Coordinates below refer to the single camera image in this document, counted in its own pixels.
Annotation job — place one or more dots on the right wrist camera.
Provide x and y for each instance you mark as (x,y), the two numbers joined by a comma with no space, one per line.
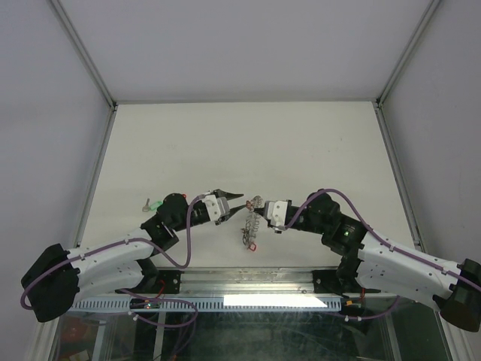
(275,214)

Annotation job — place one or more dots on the aluminium mounting rail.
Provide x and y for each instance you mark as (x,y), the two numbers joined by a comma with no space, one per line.
(244,278)

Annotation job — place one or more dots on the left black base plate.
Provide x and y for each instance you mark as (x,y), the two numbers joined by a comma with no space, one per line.
(163,282)

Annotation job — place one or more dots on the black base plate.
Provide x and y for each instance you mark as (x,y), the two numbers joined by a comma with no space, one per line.
(330,282)
(163,282)

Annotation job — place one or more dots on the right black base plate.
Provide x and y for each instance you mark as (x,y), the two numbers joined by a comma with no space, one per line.
(330,282)

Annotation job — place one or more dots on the right aluminium frame post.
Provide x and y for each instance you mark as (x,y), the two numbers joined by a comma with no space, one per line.
(409,50)

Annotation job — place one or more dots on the left aluminium frame post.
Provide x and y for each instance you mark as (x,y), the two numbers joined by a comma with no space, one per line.
(80,49)

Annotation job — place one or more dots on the white slotted cable duct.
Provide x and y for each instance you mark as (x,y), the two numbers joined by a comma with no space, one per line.
(229,303)

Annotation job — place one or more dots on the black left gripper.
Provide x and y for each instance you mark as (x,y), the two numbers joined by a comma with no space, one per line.
(219,193)

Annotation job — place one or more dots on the aluminium frame post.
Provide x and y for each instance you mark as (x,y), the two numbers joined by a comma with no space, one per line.
(409,50)
(80,49)

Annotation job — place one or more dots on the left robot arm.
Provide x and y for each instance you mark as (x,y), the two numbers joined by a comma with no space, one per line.
(154,236)

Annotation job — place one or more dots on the green tag loose key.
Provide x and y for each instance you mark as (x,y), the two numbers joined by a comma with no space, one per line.
(151,206)

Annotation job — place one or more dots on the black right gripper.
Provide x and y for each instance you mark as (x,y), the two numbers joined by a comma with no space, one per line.
(260,211)

